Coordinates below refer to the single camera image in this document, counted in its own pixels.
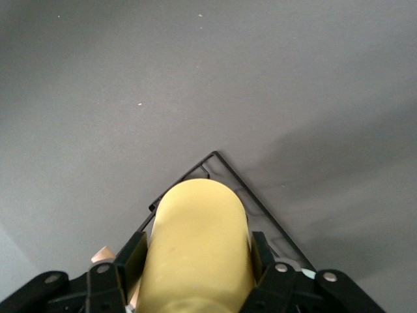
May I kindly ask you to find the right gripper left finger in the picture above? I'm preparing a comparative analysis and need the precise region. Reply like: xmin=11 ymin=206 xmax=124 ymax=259
xmin=0 ymin=231 xmax=150 ymax=313

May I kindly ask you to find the black wire cup holder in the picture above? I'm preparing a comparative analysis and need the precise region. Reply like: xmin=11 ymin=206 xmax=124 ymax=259
xmin=91 ymin=150 xmax=317 ymax=281

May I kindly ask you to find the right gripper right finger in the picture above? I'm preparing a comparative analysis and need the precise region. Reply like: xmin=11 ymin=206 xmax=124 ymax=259
xmin=240 ymin=231 xmax=388 ymax=313

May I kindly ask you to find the yellow plastic cup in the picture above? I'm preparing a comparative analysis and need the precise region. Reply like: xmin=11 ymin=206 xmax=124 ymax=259
xmin=133 ymin=178 xmax=257 ymax=313

